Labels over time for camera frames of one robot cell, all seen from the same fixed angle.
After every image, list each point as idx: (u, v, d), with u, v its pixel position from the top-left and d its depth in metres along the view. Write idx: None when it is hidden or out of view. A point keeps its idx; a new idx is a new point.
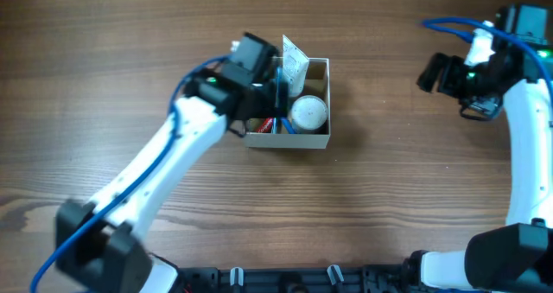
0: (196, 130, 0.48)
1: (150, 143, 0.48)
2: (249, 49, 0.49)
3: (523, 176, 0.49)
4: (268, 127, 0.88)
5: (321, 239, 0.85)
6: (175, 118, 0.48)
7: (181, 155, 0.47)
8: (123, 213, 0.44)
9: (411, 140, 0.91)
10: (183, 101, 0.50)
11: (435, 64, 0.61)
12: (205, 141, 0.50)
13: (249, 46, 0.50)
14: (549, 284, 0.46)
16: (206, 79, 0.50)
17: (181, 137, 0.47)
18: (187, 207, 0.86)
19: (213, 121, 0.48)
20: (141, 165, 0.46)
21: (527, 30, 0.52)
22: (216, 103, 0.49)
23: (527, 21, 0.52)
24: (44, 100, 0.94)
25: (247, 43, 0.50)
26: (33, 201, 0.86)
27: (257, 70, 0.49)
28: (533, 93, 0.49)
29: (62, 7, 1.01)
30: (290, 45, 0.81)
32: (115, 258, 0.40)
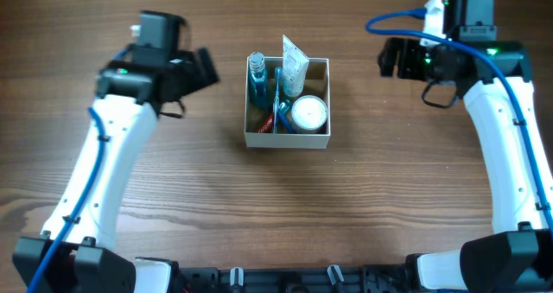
0: (123, 126, 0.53)
1: (84, 155, 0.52)
2: (151, 27, 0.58)
3: (498, 181, 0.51)
4: (268, 127, 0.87)
5: (321, 240, 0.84)
6: (98, 124, 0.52)
7: (119, 151, 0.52)
8: (83, 227, 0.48)
9: (411, 140, 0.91)
10: (99, 103, 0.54)
11: (391, 51, 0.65)
12: (136, 136, 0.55)
13: (151, 22, 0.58)
14: (548, 279, 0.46)
16: (117, 72, 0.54)
17: (110, 140, 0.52)
18: (187, 207, 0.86)
19: (137, 112, 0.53)
20: (80, 176, 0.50)
21: (478, 21, 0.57)
22: (136, 89, 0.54)
23: (473, 9, 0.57)
24: (44, 101, 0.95)
25: (147, 22, 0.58)
26: (33, 201, 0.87)
27: (166, 42, 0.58)
28: (492, 94, 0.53)
29: (63, 8, 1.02)
30: (289, 45, 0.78)
32: (87, 269, 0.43)
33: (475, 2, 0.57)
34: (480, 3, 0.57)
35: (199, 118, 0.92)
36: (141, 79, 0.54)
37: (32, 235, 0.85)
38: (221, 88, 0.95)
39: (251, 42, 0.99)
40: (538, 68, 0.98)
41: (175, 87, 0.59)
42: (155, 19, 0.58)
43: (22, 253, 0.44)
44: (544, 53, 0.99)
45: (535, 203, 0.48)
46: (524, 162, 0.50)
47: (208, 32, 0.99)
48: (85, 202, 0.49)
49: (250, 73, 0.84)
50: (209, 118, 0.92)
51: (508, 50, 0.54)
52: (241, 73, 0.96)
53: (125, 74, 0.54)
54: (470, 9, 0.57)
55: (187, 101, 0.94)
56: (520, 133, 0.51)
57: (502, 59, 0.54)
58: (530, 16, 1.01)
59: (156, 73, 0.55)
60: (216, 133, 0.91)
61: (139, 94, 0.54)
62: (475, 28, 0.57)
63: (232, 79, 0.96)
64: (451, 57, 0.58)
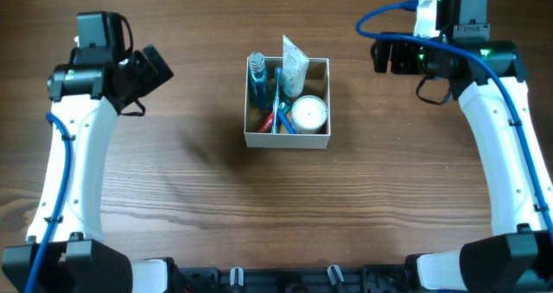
0: (85, 123, 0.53)
1: (51, 157, 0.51)
2: (91, 24, 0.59)
3: (497, 181, 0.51)
4: (268, 127, 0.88)
5: (321, 240, 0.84)
6: (60, 125, 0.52)
7: (87, 144, 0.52)
8: (66, 227, 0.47)
9: (410, 140, 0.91)
10: (56, 107, 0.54)
11: (383, 48, 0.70)
12: (100, 130, 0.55)
13: (88, 19, 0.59)
14: (547, 280, 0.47)
16: (66, 73, 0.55)
17: (74, 139, 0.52)
18: (187, 207, 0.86)
19: (96, 107, 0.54)
20: (54, 179, 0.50)
21: (471, 20, 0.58)
22: (88, 85, 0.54)
23: (466, 6, 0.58)
24: (44, 100, 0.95)
25: (85, 20, 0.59)
26: (33, 201, 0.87)
27: (110, 38, 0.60)
28: (486, 95, 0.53)
29: (63, 8, 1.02)
30: (289, 44, 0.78)
32: (81, 264, 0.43)
33: None
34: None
35: (199, 118, 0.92)
36: (92, 74, 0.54)
37: None
38: (221, 88, 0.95)
39: (251, 42, 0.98)
40: (538, 69, 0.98)
41: (129, 85, 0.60)
42: (92, 16, 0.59)
43: (12, 262, 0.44)
44: (543, 53, 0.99)
45: (534, 204, 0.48)
46: (519, 160, 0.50)
47: (208, 32, 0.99)
48: (65, 201, 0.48)
49: (250, 73, 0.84)
50: (209, 118, 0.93)
51: (502, 51, 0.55)
52: (241, 73, 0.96)
53: (75, 73, 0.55)
54: (463, 6, 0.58)
55: (187, 101, 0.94)
56: (517, 133, 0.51)
57: (493, 60, 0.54)
58: (530, 17, 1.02)
59: (105, 66, 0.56)
60: (216, 133, 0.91)
61: (93, 89, 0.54)
62: (469, 26, 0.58)
63: (232, 79, 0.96)
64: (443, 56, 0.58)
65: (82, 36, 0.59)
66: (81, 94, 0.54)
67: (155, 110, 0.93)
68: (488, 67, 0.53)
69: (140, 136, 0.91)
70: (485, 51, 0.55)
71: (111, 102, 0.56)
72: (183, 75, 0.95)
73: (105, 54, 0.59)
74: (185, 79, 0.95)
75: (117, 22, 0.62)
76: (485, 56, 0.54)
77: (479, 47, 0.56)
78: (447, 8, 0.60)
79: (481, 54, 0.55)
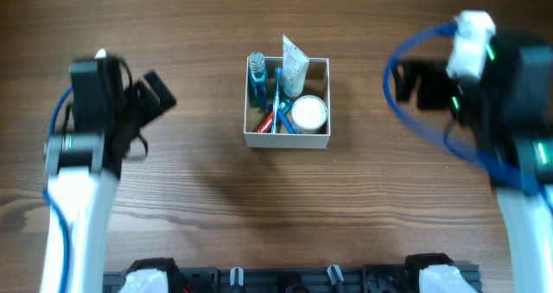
0: (84, 212, 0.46)
1: (48, 255, 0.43)
2: (88, 77, 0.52)
3: (525, 261, 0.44)
4: (268, 127, 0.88)
5: (321, 240, 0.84)
6: (58, 211, 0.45)
7: (86, 237, 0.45)
8: None
9: (410, 140, 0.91)
10: (54, 187, 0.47)
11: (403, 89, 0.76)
12: (102, 219, 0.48)
13: (82, 65, 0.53)
14: None
16: (64, 141, 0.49)
17: (73, 229, 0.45)
18: (187, 207, 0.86)
19: (94, 187, 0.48)
20: (46, 283, 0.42)
21: (529, 91, 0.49)
22: (88, 158, 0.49)
23: (530, 52, 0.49)
24: (44, 100, 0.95)
25: (80, 73, 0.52)
26: (33, 201, 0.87)
27: (107, 86, 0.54)
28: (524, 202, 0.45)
29: (63, 8, 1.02)
30: (289, 44, 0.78)
32: None
33: (509, 41, 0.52)
34: (523, 41, 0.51)
35: (199, 118, 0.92)
36: (92, 141, 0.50)
37: (32, 236, 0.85)
38: (221, 88, 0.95)
39: (251, 42, 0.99)
40: None
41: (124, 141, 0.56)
42: (87, 64, 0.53)
43: None
44: None
45: None
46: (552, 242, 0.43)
47: (208, 32, 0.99)
48: None
49: (250, 73, 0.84)
50: (208, 118, 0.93)
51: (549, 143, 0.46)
52: (241, 73, 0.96)
53: (73, 142, 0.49)
54: (524, 73, 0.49)
55: (187, 101, 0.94)
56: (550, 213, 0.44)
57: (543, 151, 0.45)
58: (530, 17, 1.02)
59: (105, 131, 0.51)
60: (216, 134, 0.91)
61: (92, 162, 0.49)
62: (527, 92, 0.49)
63: (232, 79, 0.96)
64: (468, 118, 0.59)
65: (79, 92, 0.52)
66: (78, 168, 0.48)
67: None
68: (524, 157, 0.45)
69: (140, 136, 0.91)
70: (539, 146, 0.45)
71: (111, 173, 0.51)
72: (183, 75, 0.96)
73: (108, 103, 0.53)
74: (185, 79, 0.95)
75: (105, 68, 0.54)
76: (534, 150, 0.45)
77: (526, 117, 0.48)
78: (503, 69, 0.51)
79: (531, 138, 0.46)
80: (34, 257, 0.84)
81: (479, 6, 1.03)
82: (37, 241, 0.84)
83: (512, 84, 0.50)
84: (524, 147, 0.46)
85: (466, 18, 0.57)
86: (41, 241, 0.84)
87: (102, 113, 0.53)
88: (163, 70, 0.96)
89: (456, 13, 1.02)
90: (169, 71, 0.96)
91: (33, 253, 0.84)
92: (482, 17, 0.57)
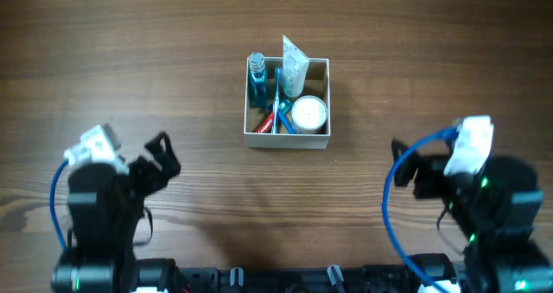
0: None
1: None
2: (86, 207, 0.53)
3: None
4: (268, 127, 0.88)
5: (321, 240, 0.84)
6: None
7: None
8: None
9: (411, 140, 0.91)
10: None
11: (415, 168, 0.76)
12: None
13: (80, 193, 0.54)
14: None
16: (73, 283, 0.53)
17: None
18: (187, 207, 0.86)
19: None
20: None
21: (504, 185, 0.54)
22: (99, 280, 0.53)
23: (511, 181, 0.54)
24: (44, 101, 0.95)
25: (78, 205, 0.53)
26: (33, 201, 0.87)
27: (102, 206, 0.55)
28: None
29: (63, 8, 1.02)
30: (289, 45, 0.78)
32: None
33: (498, 170, 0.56)
34: (517, 175, 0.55)
35: (199, 118, 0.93)
36: (100, 273, 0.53)
37: (32, 236, 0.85)
38: (221, 88, 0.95)
39: (251, 42, 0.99)
40: (538, 68, 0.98)
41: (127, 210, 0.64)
42: (84, 200, 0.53)
43: None
44: (543, 53, 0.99)
45: None
46: None
47: (208, 32, 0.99)
48: None
49: (250, 73, 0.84)
50: (209, 118, 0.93)
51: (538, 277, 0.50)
52: (241, 73, 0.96)
53: (81, 279, 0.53)
54: (510, 213, 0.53)
55: (187, 102, 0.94)
56: None
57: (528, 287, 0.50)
58: (529, 18, 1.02)
59: (112, 263, 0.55)
60: (216, 134, 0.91)
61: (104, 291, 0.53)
62: (513, 229, 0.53)
63: (232, 80, 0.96)
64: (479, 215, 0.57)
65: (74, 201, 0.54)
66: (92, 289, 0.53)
67: (155, 110, 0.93)
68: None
69: (141, 136, 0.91)
70: (519, 282, 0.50)
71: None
72: (183, 75, 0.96)
73: (107, 237, 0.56)
74: (186, 79, 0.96)
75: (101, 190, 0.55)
76: (514, 282, 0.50)
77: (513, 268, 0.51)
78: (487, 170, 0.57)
79: (514, 271, 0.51)
80: (34, 257, 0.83)
81: (478, 7, 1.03)
82: (37, 241, 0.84)
83: (505, 199, 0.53)
84: (504, 277, 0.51)
85: (464, 127, 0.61)
86: (41, 241, 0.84)
87: (103, 242, 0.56)
88: (163, 70, 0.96)
89: (456, 14, 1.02)
90: (169, 71, 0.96)
91: (32, 253, 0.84)
92: (482, 125, 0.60)
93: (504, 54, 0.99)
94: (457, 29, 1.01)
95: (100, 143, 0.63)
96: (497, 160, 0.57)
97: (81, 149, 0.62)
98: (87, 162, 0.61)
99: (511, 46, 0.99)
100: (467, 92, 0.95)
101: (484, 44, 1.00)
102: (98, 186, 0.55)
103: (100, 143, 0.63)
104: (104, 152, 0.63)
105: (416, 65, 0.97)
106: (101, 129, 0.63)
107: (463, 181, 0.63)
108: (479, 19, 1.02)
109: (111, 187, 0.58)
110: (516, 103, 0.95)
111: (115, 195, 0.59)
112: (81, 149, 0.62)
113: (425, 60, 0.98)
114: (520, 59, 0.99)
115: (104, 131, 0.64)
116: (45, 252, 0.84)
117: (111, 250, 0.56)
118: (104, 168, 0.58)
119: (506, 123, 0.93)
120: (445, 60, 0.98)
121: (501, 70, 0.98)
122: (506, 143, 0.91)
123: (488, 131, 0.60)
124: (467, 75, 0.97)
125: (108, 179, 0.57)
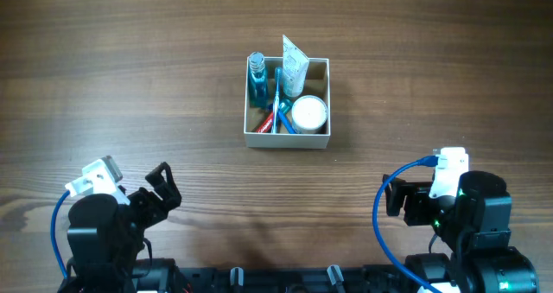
0: None
1: None
2: (86, 239, 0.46)
3: None
4: (268, 127, 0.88)
5: (321, 240, 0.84)
6: None
7: None
8: None
9: (411, 140, 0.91)
10: None
11: (394, 198, 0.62)
12: None
13: (81, 223, 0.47)
14: None
16: None
17: None
18: (187, 207, 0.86)
19: None
20: None
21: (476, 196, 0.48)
22: None
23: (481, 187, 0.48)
24: (44, 101, 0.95)
25: (78, 237, 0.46)
26: (32, 201, 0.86)
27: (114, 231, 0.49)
28: None
29: (63, 8, 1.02)
30: (289, 45, 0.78)
32: None
33: (472, 181, 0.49)
34: (490, 181, 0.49)
35: (199, 118, 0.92)
36: None
37: (32, 236, 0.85)
38: (221, 88, 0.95)
39: (251, 42, 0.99)
40: (538, 68, 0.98)
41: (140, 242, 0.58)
42: (83, 231, 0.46)
43: None
44: (543, 53, 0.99)
45: None
46: None
47: (208, 32, 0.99)
48: None
49: (250, 73, 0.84)
50: (208, 117, 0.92)
51: (517, 274, 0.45)
52: (241, 73, 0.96)
53: None
54: (486, 216, 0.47)
55: (187, 101, 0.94)
56: None
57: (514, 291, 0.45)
58: (529, 18, 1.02)
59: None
60: (216, 133, 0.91)
61: None
62: (491, 231, 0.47)
63: (232, 79, 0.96)
64: (451, 226, 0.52)
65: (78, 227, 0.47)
66: None
67: (155, 110, 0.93)
68: None
69: (140, 136, 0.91)
70: (503, 283, 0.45)
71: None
72: (183, 75, 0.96)
73: (110, 268, 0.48)
74: (186, 79, 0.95)
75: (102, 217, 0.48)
76: (498, 283, 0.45)
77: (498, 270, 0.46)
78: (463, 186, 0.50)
79: (498, 272, 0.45)
80: (33, 257, 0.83)
81: (478, 7, 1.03)
82: (37, 241, 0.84)
83: (482, 203, 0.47)
84: (488, 276, 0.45)
85: (441, 152, 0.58)
86: (40, 240, 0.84)
87: (107, 274, 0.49)
88: (163, 70, 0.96)
89: (456, 14, 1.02)
90: (169, 71, 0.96)
91: (32, 253, 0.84)
92: (457, 152, 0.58)
93: (503, 54, 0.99)
94: (457, 29, 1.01)
95: (101, 175, 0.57)
96: (474, 173, 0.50)
97: (85, 181, 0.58)
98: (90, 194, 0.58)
99: (510, 46, 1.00)
100: (467, 91, 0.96)
101: (484, 44, 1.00)
102: (98, 219, 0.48)
103: (101, 176, 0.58)
104: (108, 184, 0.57)
105: (417, 65, 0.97)
106: (103, 162, 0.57)
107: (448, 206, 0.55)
108: (479, 19, 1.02)
109: (109, 224, 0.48)
110: (515, 103, 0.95)
111: (122, 228, 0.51)
112: (83, 181, 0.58)
113: (425, 60, 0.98)
114: (520, 59, 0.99)
115: (107, 164, 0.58)
116: (44, 252, 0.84)
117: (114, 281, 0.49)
118: (100, 202, 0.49)
119: (505, 123, 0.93)
120: (444, 60, 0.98)
121: (500, 70, 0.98)
122: (506, 142, 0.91)
123: (463, 156, 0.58)
124: (467, 75, 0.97)
125: (106, 214, 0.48)
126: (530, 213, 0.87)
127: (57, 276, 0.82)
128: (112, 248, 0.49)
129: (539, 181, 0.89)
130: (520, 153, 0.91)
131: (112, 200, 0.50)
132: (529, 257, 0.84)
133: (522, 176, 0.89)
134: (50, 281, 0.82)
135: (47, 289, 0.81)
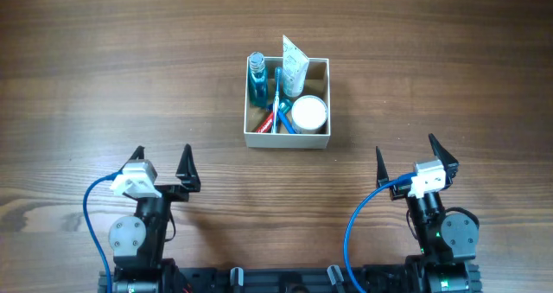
0: None
1: None
2: (130, 261, 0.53)
3: None
4: (268, 127, 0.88)
5: (321, 240, 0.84)
6: None
7: None
8: None
9: (411, 140, 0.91)
10: None
11: (380, 183, 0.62)
12: None
13: (122, 248, 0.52)
14: None
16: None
17: None
18: (187, 206, 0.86)
19: None
20: None
21: (450, 244, 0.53)
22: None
23: (455, 238, 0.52)
24: (45, 101, 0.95)
25: (123, 259, 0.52)
26: (33, 201, 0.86)
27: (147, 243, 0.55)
28: None
29: (64, 8, 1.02)
30: (289, 45, 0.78)
32: None
33: (454, 226, 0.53)
34: (467, 233, 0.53)
35: (199, 118, 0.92)
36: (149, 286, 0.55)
37: (32, 235, 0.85)
38: (221, 88, 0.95)
39: (251, 42, 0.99)
40: (539, 68, 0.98)
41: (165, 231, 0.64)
42: (127, 254, 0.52)
43: None
44: (544, 53, 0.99)
45: None
46: None
47: (208, 32, 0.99)
48: None
49: (250, 73, 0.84)
50: (208, 117, 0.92)
51: (455, 277, 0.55)
52: (241, 73, 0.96)
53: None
54: (451, 258, 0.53)
55: (187, 101, 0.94)
56: None
57: None
58: (530, 18, 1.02)
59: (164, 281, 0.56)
60: (216, 133, 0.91)
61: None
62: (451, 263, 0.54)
63: (232, 79, 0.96)
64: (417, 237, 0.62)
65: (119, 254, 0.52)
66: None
67: (155, 110, 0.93)
68: None
69: (141, 136, 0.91)
70: (444, 281, 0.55)
71: None
72: (183, 75, 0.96)
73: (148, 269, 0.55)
74: (186, 79, 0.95)
75: (136, 241, 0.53)
76: (440, 287, 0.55)
77: (441, 272, 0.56)
78: (441, 229, 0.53)
79: (441, 279, 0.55)
80: (34, 258, 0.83)
81: (478, 6, 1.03)
82: (37, 240, 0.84)
83: (453, 251, 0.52)
84: (434, 282, 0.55)
85: (419, 175, 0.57)
86: (41, 240, 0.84)
87: (151, 275, 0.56)
88: (163, 70, 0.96)
89: (457, 15, 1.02)
90: (169, 71, 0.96)
91: (33, 252, 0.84)
92: (435, 169, 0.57)
93: (504, 54, 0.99)
94: (458, 29, 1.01)
95: (143, 181, 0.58)
96: (457, 219, 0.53)
97: (124, 182, 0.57)
98: (132, 191, 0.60)
99: (511, 47, 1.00)
100: (467, 91, 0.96)
101: (484, 44, 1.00)
102: (133, 242, 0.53)
103: (143, 181, 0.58)
104: (148, 187, 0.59)
105: (416, 65, 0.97)
106: (146, 170, 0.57)
107: (429, 206, 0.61)
108: (480, 19, 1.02)
109: (144, 241, 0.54)
110: (516, 103, 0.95)
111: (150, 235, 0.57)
112: (124, 182, 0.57)
113: (425, 60, 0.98)
114: (521, 59, 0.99)
115: (148, 171, 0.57)
116: (44, 252, 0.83)
117: (158, 280, 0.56)
118: (131, 226, 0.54)
119: (506, 123, 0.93)
120: (445, 60, 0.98)
121: (501, 71, 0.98)
122: (506, 143, 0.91)
123: (441, 175, 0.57)
124: (467, 75, 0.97)
125: (141, 236, 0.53)
126: (530, 213, 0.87)
127: (57, 276, 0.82)
128: (149, 254, 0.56)
129: (539, 181, 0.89)
130: (520, 153, 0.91)
131: (141, 223, 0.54)
132: (529, 257, 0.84)
133: (522, 177, 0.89)
134: (49, 281, 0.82)
135: (47, 289, 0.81)
